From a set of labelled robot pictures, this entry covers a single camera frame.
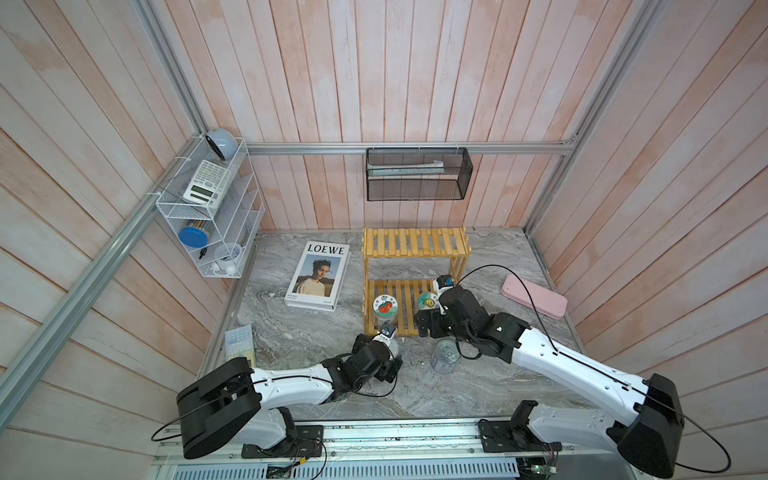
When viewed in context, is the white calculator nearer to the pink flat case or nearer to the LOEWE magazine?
the LOEWE magazine

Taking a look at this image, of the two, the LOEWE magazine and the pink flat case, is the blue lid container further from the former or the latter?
the pink flat case

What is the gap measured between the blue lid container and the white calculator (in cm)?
9

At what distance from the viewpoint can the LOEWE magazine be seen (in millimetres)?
988

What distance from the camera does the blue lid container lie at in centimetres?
77

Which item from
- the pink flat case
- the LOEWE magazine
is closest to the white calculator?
the LOEWE magazine

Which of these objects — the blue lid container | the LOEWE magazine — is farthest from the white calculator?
the LOEWE magazine

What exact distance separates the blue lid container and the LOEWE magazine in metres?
0.31

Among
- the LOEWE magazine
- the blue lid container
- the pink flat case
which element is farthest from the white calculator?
the pink flat case

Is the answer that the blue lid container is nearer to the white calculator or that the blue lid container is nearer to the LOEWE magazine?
the white calculator

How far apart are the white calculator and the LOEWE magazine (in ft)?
1.22

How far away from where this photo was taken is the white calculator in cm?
74
